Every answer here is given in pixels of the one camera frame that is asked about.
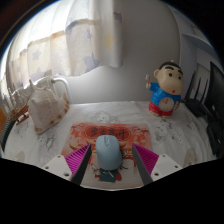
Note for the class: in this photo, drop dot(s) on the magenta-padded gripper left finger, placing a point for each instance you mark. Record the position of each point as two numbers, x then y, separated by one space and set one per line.
59 165

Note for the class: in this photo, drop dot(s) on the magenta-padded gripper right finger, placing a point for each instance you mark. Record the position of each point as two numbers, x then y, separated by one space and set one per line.
164 165

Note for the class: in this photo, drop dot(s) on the light blue computer mouse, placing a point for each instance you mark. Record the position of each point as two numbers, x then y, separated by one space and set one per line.
108 153

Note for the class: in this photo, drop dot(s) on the red printed mouse pad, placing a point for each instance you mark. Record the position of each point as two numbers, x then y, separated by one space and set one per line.
83 133

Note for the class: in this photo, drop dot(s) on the white printed tablecloth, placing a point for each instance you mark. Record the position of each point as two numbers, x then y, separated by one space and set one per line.
166 133

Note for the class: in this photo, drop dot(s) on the large white conch shell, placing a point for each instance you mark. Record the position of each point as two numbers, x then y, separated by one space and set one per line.
46 110

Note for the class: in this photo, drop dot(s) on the black router with antennas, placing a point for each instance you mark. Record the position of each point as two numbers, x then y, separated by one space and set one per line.
196 106

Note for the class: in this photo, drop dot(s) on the cartoon boy figurine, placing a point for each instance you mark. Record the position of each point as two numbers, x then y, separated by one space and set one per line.
165 96

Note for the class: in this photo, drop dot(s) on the black computer monitor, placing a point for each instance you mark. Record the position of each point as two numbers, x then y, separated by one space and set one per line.
216 100

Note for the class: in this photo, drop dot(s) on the white star-print curtain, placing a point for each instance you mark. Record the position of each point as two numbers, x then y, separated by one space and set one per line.
66 43

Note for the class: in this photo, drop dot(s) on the white wall shelf unit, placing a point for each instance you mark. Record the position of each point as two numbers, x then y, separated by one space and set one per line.
196 46

